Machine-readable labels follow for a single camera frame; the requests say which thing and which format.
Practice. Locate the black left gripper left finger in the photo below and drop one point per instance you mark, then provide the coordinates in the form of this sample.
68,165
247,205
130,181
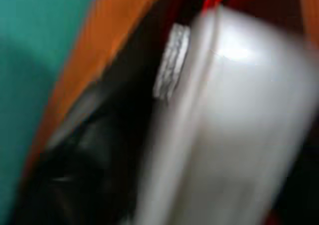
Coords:
99,165

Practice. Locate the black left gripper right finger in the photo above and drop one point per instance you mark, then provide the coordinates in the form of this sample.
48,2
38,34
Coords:
305,192

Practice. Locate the white box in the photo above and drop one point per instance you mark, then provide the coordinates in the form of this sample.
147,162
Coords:
231,125

